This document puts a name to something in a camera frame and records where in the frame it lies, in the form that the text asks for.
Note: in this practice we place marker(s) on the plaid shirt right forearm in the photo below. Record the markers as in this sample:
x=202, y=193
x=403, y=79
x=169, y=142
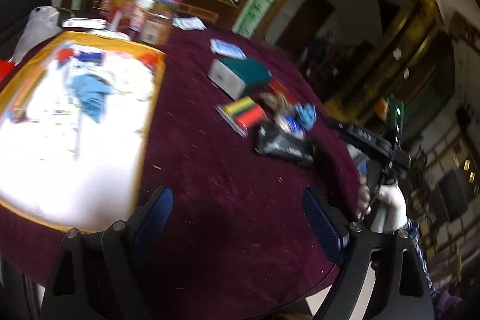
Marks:
x=412, y=228

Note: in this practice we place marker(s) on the black foil pouch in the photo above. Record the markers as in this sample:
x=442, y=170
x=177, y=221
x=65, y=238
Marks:
x=272, y=141

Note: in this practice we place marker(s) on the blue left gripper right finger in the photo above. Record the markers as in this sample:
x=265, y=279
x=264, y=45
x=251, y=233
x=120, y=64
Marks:
x=328, y=224

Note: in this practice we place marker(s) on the white paper packets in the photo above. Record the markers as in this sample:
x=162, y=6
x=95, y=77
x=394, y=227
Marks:
x=188, y=24

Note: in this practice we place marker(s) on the brown label tin can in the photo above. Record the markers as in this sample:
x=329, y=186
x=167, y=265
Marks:
x=156, y=28

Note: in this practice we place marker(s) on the yellow rimmed white tray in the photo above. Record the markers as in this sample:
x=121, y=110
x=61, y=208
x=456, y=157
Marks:
x=73, y=139

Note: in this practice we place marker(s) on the blue red sponge pack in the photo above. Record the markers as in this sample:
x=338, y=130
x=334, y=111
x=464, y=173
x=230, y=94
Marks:
x=242, y=115

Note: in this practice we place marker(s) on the white remote control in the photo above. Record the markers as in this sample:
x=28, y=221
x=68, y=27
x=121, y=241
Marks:
x=85, y=23

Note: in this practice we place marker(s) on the red plastic bag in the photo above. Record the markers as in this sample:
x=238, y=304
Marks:
x=64, y=55

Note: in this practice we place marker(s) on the translucent white plastic bag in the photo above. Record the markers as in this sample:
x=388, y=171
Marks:
x=43, y=23

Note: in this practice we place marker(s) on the white gloved right hand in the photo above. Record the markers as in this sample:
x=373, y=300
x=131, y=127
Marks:
x=391, y=214

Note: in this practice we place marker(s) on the green white tissue box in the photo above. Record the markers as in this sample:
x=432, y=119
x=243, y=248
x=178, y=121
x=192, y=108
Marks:
x=239, y=77

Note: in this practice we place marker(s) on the red gift bag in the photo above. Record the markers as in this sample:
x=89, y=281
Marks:
x=6, y=68

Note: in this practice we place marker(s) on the dark red velvet tablecloth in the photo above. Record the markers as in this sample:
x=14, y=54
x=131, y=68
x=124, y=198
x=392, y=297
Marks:
x=237, y=244

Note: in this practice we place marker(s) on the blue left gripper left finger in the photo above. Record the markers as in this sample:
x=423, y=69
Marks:
x=153, y=217

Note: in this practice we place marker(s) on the blue white tissue pack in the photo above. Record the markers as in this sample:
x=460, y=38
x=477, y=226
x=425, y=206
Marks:
x=95, y=58

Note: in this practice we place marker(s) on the blue rubber glove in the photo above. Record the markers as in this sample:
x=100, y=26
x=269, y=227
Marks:
x=306, y=116

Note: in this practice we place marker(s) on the white yogurt cup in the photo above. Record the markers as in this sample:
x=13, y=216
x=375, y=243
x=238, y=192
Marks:
x=138, y=13

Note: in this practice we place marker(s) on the light blue wipes packet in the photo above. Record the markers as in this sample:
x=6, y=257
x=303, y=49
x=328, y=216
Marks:
x=226, y=49

